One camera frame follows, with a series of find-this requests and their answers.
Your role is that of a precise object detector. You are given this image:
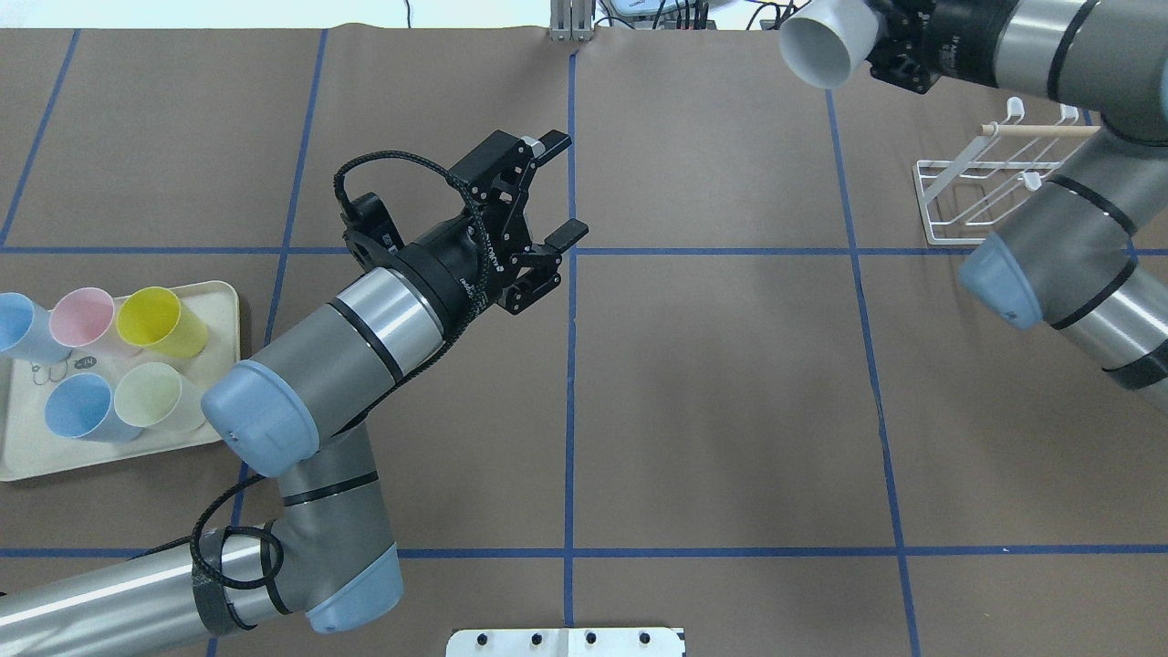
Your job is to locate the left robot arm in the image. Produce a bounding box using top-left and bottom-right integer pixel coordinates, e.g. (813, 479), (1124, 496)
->
(4, 130), (588, 656)

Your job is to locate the blue ikea cup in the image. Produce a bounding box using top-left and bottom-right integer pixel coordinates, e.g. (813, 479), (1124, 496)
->
(43, 373), (142, 444)
(1, 292), (72, 366)

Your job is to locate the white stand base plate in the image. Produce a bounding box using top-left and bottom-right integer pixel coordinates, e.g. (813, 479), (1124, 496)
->
(445, 627), (687, 656)

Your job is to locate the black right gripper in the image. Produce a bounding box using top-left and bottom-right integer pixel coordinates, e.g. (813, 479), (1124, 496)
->
(865, 1), (946, 95)

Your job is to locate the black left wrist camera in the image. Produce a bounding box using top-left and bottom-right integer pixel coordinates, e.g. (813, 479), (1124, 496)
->
(341, 193), (406, 274)

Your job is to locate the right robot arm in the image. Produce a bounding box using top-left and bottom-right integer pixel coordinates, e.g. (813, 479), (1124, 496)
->
(869, 1), (1167, 409)

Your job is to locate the far teach pendant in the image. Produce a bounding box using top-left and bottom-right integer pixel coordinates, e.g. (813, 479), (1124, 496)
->
(604, 0), (693, 22)

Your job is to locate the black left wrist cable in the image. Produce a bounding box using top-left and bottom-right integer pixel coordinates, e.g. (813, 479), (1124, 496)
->
(334, 151), (485, 383)

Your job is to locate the aluminium frame post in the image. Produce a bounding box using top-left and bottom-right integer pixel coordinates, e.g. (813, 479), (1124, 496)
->
(547, 0), (598, 43)

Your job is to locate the white wire cup rack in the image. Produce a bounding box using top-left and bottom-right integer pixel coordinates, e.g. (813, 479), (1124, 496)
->
(911, 96), (1100, 248)

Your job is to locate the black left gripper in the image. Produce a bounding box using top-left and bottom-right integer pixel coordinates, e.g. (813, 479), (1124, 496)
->
(401, 130), (589, 323)

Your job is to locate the pink ikea cup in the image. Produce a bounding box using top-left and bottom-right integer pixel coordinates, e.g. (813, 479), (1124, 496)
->
(47, 288), (135, 359)

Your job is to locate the yellow ikea cup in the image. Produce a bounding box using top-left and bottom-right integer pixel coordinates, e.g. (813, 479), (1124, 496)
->
(114, 288), (209, 359)

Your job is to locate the pale green ikea cup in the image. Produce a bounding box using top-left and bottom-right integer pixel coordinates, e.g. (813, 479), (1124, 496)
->
(114, 362), (206, 433)

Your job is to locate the beige plastic tray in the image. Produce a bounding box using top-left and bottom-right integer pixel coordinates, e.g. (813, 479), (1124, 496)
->
(0, 281), (242, 483)

